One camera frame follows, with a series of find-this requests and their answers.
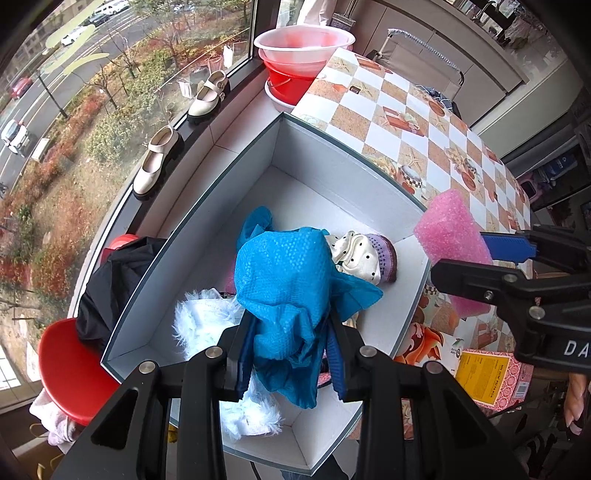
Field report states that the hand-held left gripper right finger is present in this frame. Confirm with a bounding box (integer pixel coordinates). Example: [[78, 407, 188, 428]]
[[327, 308, 532, 480]]

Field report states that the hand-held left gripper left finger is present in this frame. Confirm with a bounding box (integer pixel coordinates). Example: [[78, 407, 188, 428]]
[[51, 315, 258, 480]]

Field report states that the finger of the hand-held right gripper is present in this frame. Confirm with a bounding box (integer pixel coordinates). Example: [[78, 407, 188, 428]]
[[480, 225, 591, 278], [431, 258, 555, 342]]

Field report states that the pink sponge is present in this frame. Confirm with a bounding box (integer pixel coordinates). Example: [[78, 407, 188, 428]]
[[413, 188, 502, 319]]

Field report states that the light blue fluffy scrunchie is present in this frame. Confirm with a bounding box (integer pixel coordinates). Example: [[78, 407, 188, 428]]
[[173, 287, 283, 439]]

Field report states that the blue cloth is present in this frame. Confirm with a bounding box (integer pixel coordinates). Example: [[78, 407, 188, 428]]
[[235, 226, 352, 409], [238, 206, 385, 311]]

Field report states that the cream polka dot scrunchie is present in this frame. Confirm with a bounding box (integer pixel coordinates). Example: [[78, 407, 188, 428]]
[[323, 230, 382, 287]]

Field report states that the grey box with white inside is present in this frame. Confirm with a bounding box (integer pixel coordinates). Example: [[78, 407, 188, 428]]
[[100, 112, 435, 472]]

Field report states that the person's right hand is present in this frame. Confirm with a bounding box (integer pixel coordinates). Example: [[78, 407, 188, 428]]
[[562, 373, 591, 437]]

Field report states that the pink plastic stool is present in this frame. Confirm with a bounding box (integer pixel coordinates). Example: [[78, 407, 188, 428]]
[[519, 173, 548, 208]]

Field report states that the floral printed box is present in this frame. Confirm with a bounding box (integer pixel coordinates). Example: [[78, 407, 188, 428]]
[[392, 323, 467, 374]]

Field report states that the red patterned box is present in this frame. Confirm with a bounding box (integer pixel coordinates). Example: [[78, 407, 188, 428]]
[[455, 348, 536, 411]]

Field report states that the black cloth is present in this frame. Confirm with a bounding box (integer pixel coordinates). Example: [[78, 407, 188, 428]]
[[75, 236, 169, 356]]

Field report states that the checkered printed tablecloth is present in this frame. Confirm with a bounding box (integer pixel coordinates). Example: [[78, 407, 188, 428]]
[[292, 46, 536, 439]]

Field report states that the dark checked cloth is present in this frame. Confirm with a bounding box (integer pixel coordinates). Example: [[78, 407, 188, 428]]
[[422, 85, 462, 118]]

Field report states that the red plastic stool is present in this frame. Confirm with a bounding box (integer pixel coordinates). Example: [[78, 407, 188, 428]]
[[38, 318, 122, 428], [99, 234, 139, 264]]

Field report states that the pink white cloth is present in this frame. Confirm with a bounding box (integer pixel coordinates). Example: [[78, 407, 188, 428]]
[[28, 388, 84, 446]]

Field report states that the white plastic basin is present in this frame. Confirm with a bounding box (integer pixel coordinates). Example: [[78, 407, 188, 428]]
[[264, 80, 296, 114]]

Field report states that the red plastic bucket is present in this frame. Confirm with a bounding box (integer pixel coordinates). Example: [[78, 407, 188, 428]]
[[265, 62, 319, 104]]

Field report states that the beige cart with wrapped handle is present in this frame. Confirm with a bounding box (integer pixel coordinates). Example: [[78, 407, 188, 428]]
[[367, 28, 465, 93]]

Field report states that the beige strap shoe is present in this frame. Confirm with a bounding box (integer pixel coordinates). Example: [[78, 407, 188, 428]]
[[186, 69, 230, 124], [132, 126, 184, 201]]

